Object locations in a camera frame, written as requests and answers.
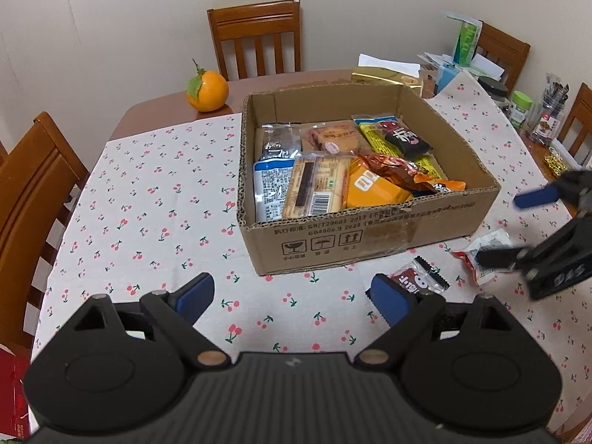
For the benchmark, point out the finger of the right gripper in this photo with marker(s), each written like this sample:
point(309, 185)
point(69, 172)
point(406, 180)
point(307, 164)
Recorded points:
point(504, 258)
point(546, 195)

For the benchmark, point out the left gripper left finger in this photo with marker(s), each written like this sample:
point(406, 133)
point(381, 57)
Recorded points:
point(174, 315)

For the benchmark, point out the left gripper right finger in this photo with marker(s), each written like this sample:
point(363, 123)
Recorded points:
point(408, 315)

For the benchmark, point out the small black red snack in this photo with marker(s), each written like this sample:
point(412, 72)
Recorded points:
point(419, 276)

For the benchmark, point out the brown orange snack packet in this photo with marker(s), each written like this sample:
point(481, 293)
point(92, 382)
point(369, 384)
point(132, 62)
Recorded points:
point(408, 175)

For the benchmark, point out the orange snack packets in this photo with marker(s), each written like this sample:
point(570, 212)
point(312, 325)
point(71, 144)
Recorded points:
point(365, 188)

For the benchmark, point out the black red squid snack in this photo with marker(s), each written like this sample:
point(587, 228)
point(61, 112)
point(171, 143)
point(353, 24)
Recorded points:
point(404, 139)

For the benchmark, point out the wafer biscuit pack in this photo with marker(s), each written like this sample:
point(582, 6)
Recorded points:
point(318, 186)

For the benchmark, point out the white blue foil pouch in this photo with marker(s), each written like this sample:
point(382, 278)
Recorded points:
point(271, 180)

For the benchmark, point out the yellow blue snack bag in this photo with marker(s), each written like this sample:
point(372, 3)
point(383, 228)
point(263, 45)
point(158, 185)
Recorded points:
point(368, 127)

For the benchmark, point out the round pastry pink pack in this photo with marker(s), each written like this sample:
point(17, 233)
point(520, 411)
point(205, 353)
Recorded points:
point(340, 137)

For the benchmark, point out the dark blue clear snack pack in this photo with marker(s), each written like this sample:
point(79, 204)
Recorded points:
point(280, 140)

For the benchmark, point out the white red snack packet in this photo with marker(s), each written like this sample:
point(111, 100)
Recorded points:
point(480, 275)

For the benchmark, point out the clear jar with sachets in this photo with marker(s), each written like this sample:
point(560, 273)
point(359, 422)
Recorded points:
point(547, 114)

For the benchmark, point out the green lid jar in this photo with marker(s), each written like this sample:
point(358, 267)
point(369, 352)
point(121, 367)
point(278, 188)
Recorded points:
point(520, 106)

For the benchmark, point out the cherry print tablecloth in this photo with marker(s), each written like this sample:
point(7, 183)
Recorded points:
point(166, 205)

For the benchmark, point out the black lid jar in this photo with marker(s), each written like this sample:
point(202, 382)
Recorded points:
point(495, 89)

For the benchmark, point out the cardboard box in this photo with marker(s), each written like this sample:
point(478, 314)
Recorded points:
point(323, 241)

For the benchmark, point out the wooden chair at right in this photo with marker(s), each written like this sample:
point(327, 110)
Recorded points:
point(509, 52)

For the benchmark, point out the wooden chair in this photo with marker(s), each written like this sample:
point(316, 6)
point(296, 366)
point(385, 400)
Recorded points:
point(509, 52)
point(36, 178)
point(256, 21)

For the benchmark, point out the light blue box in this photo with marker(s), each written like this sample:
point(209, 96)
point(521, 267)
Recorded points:
point(445, 74)

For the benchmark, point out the green white carton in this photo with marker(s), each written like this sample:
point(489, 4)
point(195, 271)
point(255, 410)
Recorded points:
point(467, 40)

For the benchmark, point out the wooden chair at left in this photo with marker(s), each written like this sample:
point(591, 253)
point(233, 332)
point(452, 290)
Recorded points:
point(36, 178)

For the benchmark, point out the gold tissue box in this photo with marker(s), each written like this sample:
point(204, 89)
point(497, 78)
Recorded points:
point(380, 71)

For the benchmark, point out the orange with leaf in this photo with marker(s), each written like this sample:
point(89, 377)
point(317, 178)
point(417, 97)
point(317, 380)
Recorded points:
point(207, 91)

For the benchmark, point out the wooden chair at back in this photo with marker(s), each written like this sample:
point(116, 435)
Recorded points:
point(256, 21)

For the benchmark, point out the gold chain trinket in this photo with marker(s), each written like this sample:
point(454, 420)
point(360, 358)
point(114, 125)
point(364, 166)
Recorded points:
point(556, 163)

